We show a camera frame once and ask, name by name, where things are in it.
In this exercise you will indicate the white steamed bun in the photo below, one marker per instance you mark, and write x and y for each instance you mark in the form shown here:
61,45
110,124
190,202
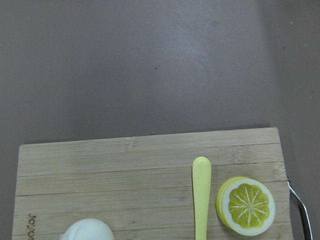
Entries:
88,229

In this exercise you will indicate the yellow plastic knife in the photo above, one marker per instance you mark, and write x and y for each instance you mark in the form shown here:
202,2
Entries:
201,186

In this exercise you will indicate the bamboo cutting board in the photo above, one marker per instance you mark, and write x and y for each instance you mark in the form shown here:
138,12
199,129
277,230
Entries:
141,187

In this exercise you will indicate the thick lemon half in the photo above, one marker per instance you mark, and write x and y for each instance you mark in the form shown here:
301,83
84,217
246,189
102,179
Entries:
246,206

